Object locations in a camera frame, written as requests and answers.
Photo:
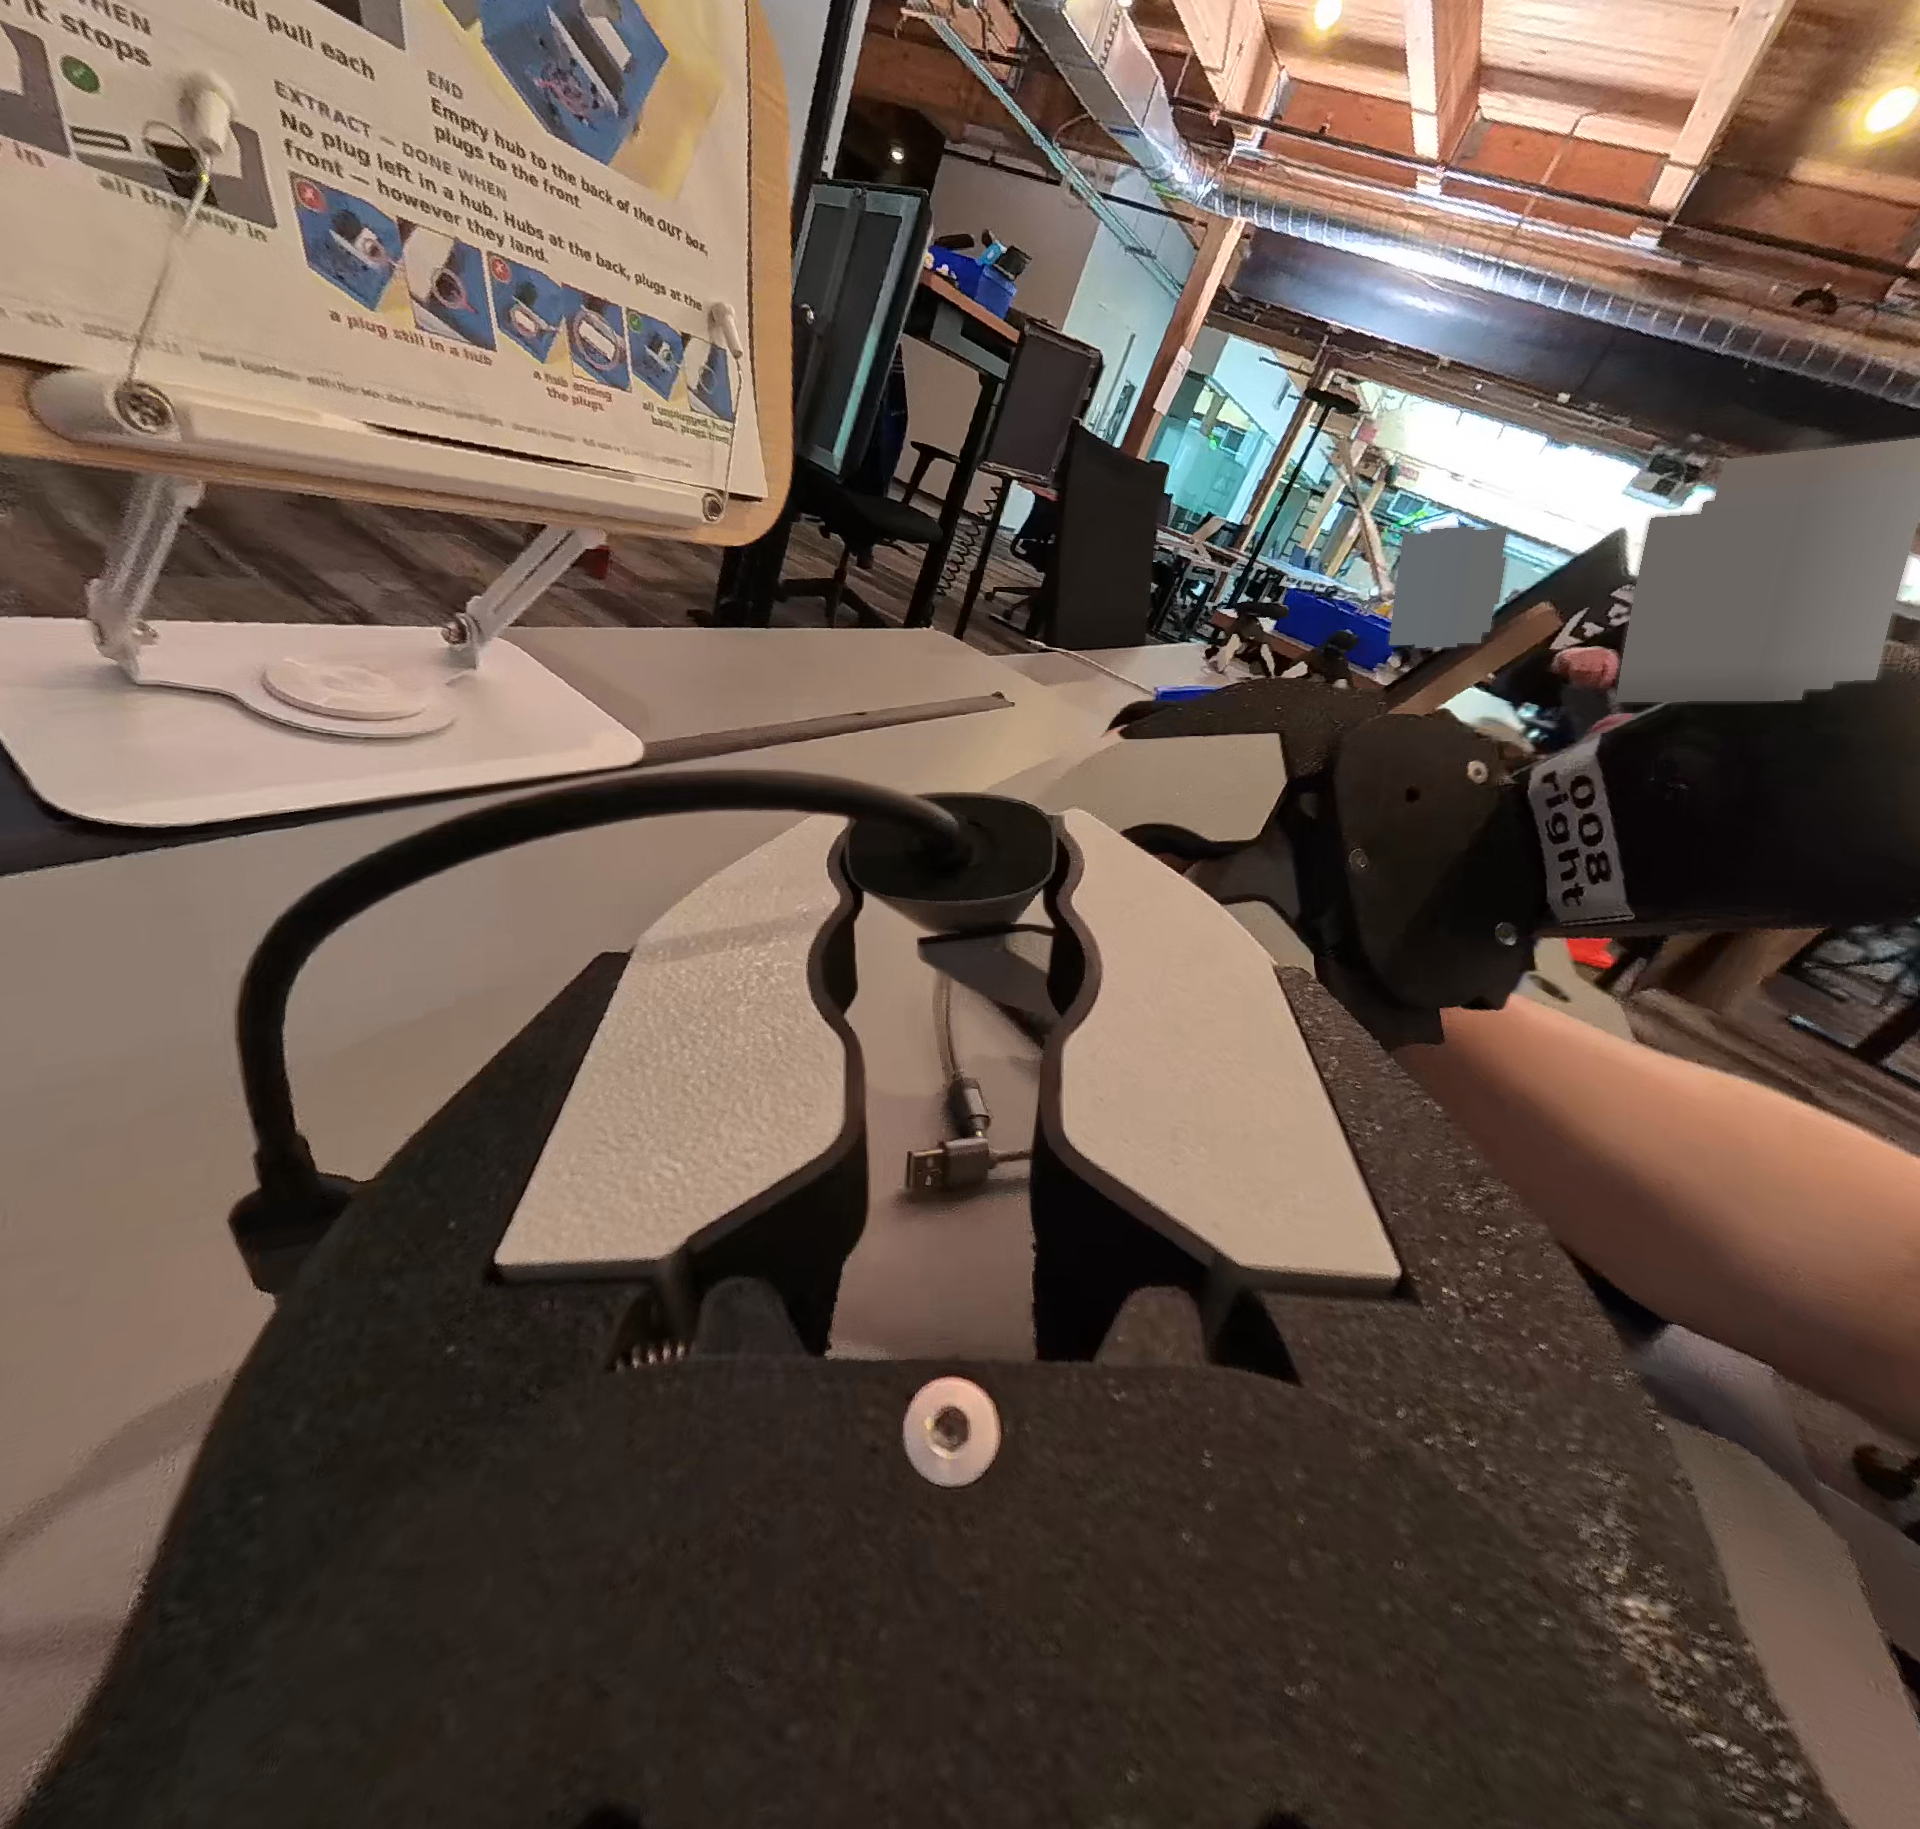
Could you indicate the black computer monitor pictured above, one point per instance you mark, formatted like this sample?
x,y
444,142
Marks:
x,y
1036,404

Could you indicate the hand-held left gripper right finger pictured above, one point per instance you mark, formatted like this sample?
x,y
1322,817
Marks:
x,y
1215,1079

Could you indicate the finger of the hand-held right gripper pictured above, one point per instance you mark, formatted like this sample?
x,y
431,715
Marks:
x,y
1266,900
1221,795

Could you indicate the black framed cabinet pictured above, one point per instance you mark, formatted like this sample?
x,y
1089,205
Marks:
x,y
855,313

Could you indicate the person's right forearm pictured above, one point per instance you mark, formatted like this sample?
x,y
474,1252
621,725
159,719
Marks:
x,y
1726,1214

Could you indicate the round ceiling lamp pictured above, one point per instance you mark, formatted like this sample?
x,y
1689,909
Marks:
x,y
1890,112
1327,7

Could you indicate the printed instruction sheet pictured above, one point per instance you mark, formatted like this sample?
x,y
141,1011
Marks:
x,y
451,133

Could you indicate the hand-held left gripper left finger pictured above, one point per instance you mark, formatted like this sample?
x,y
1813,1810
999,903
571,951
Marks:
x,y
691,1095

